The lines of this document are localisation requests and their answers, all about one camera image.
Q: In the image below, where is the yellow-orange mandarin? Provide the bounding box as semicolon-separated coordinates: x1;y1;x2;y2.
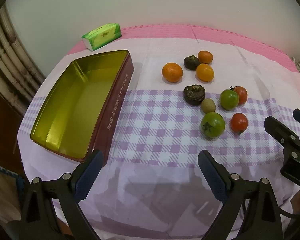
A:
196;63;215;82

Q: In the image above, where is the large orange mandarin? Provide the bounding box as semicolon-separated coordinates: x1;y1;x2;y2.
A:
161;62;183;83

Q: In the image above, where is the dark mangosteen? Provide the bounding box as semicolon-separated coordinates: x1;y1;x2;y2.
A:
184;55;201;70
183;85;206;106

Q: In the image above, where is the dark mangosteen front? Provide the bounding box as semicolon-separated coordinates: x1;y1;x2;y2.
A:
183;85;206;106

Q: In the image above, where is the red tomato front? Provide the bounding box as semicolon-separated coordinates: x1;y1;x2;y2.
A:
230;113;248;134

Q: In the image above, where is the pink purple checked tablecloth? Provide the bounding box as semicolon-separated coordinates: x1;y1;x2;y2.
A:
16;24;300;238

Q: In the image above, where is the green tissue pack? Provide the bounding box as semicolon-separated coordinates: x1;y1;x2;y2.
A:
82;23;122;51

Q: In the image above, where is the black cable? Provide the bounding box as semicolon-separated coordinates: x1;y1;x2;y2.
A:
277;202;300;217

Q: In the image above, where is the dark mangosteen back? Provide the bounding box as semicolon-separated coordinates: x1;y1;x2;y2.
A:
184;55;201;70

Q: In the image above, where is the red tomato back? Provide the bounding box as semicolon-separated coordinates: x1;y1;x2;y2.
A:
234;86;248;105

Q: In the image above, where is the green tomato front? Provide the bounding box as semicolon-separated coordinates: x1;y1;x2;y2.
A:
201;112;225;138

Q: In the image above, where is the small back orange mandarin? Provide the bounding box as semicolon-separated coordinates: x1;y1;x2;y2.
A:
198;50;213;64

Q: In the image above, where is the green tomato with stem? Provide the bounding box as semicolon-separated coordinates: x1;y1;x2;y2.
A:
219;87;239;111

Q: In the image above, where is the small brown kiwi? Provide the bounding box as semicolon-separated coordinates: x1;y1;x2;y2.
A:
200;98;216;114

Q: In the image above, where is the beige patterned curtain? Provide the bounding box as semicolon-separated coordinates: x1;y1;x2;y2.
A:
0;5;45;115

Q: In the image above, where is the red gold toffee tin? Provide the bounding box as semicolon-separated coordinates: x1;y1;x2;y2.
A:
30;50;134;163

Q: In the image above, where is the red tomato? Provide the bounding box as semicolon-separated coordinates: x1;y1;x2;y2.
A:
230;113;248;134
234;86;248;105

